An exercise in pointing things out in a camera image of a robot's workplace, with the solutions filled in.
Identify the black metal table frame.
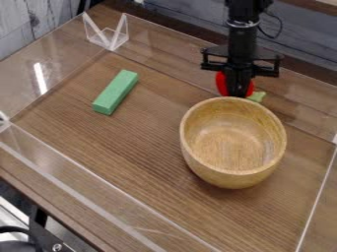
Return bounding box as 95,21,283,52
0,203,85,252

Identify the clear acrylic tray wall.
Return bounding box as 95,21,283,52
0,112,220,252

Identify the clear acrylic corner bracket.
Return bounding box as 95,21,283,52
82,13,129,51

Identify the red plush strawberry toy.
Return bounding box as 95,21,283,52
214,71,266,103

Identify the wooden bowl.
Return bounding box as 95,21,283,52
180,97,288,189

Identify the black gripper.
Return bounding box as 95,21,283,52
201,45,285,97

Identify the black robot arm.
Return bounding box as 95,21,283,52
201,0,284,98

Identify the green rectangular block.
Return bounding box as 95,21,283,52
93,70,138,115

